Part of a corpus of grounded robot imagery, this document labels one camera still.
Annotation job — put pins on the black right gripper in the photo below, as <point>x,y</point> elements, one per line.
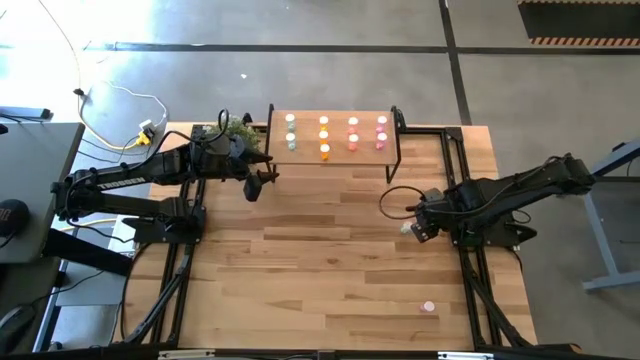
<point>434,207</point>

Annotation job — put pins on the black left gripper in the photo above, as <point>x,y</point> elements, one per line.
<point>234,160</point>

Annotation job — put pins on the orange pill bottle white cap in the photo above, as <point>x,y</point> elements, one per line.
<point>325,148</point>
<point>323,120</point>
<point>323,134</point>

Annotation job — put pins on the lilac pink pill bottle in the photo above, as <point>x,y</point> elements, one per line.
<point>382,120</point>
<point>381,137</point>

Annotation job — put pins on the salmon red pill bottle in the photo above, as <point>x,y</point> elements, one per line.
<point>353,138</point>
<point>353,121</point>

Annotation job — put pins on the small bottles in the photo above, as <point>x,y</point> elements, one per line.
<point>428,306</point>

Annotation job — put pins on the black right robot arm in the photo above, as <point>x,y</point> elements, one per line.
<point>515,187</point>

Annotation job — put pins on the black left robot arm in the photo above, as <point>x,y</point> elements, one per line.
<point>150,170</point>

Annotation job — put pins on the potted green plant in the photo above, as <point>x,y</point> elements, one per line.
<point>241,126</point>

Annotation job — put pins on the yellow white power plug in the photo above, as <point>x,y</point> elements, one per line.
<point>146,131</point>

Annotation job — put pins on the white strip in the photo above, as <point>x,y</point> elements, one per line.
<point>187,354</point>
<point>467,356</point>

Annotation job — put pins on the black desk leg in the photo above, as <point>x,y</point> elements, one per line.
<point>85,252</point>

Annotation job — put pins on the grey desk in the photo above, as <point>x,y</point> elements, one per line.
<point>40,150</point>

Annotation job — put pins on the black mat hazard stripe edge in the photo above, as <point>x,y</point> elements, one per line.
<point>575,20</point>

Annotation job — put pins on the grey flat device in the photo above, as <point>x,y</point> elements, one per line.
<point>25,113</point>

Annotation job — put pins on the black round device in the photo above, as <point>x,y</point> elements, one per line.
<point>11,217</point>

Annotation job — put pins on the black rounded object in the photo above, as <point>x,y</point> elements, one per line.
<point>12,325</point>

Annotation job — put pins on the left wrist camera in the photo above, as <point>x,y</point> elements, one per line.
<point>253,189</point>

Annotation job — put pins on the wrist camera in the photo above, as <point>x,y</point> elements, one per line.
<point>253,189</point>
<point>424,233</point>

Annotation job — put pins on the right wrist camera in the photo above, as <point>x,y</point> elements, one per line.
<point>424,233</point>

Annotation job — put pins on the wooden shelf black metal frame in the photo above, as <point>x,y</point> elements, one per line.
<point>310,155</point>

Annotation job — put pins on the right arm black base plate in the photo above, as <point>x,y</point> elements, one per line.
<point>522,233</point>

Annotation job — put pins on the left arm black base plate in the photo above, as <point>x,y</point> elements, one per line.
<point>150,237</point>

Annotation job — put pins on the blue grey metal cart frame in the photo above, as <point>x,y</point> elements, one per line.
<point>615,281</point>

